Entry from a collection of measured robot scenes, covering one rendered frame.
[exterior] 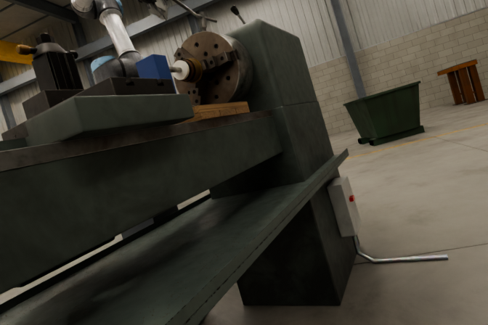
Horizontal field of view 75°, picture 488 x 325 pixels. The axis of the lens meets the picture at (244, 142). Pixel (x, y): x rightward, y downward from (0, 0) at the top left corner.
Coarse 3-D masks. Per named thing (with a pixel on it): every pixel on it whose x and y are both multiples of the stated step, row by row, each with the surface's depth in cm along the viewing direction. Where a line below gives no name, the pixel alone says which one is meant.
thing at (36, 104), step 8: (32, 96) 75; (40, 96) 74; (48, 96) 73; (56, 96) 75; (64, 96) 77; (24, 104) 77; (32, 104) 76; (40, 104) 74; (48, 104) 73; (56, 104) 75; (32, 112) 76; (40, 112) 75
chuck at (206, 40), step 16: (208, 32) 124; (192, 48) 128; (208, 48) 125; (224, 48) 122; (240, 48) 127; (240, 64) 122; (176, 80) 134; (208, 80) 137; (224, 80) 124; (240, 80) 123; (208, 96) 128; (224, 96) 125; (240, 96) 131
